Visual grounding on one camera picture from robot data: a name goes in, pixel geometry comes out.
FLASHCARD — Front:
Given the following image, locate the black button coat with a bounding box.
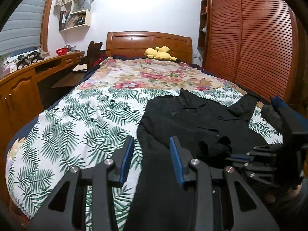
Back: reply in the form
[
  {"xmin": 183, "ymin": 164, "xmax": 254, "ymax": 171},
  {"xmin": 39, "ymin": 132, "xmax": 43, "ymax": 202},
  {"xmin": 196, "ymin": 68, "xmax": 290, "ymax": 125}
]
[{"xmin": 124, "ymin": 90, "xmax": 266, "ymax": 230}]

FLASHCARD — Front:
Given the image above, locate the floral leaf bedspread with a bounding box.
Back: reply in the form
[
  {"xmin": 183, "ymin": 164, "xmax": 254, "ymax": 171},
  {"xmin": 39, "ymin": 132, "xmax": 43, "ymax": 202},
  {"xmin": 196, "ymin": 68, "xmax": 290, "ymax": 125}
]
[{"xmin": 5, "ymin": 56, "xmax": 284, "ymax": 226}]

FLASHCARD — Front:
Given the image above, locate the wooden louvered wardrobe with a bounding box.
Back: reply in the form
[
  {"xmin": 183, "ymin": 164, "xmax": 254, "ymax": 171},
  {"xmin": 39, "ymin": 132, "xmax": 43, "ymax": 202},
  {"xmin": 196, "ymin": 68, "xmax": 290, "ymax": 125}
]
[{"xmin": 198, "ymin": 0, "xmax": 306, "ymax": 110}]

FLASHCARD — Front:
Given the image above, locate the black stand on desk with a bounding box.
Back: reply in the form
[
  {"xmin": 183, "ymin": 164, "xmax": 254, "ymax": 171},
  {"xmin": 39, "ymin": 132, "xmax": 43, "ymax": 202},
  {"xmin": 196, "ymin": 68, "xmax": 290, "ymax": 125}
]
[
  {"xmin": 16, "ymin": 55, "xmax": 30, "ymax": 68},
  {"xmin": 29, "ymin": 51, "xmax": 45, "ymax": 63}
]

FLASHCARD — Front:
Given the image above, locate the red bowl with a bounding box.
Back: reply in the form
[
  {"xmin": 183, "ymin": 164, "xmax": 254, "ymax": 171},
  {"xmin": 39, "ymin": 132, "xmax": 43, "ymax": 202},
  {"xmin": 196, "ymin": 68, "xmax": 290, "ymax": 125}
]
[{"xmin": 56, "ymin": 48, "xmax": 69, "ymax": 56}]

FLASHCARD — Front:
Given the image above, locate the yellow plush toy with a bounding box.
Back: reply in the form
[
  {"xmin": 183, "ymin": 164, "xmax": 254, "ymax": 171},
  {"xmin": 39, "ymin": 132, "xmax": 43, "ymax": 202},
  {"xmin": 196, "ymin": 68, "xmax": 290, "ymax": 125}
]
[{"xmin": 144, "ymin": 46, "xmax": 177, "ymax": 62}]

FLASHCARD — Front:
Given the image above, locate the dark wooden chair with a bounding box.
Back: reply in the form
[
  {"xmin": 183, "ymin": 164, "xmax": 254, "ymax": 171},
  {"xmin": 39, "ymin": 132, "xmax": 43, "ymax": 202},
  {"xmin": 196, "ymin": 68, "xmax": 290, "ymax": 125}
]
[{"xmin": 73, "ymin": 41, "xmax": 105, "ymax": 73}]

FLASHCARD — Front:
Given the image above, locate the wooden headboard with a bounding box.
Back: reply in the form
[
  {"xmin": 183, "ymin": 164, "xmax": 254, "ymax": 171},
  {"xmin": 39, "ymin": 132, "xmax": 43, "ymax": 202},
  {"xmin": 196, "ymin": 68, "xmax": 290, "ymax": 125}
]
[{"xmin": 105, "ymin": 31, "xmax": 193, "ymax": 65}]

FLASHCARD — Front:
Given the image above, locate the grey window blind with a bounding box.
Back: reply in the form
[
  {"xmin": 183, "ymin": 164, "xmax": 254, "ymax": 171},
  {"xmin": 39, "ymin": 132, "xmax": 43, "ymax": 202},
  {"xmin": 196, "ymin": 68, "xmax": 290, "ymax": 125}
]
[{"xmin": 1, "ymin": 0, "xmax": 46, "ymax": 55}]

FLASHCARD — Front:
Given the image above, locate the white wall shelf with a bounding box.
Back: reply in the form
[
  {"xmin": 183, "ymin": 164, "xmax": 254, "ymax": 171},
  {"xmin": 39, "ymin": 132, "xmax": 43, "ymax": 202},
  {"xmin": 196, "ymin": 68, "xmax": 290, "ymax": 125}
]
[{"xmin": 55, "ymin": 0, "xmax": 95, "ymax": 32}]

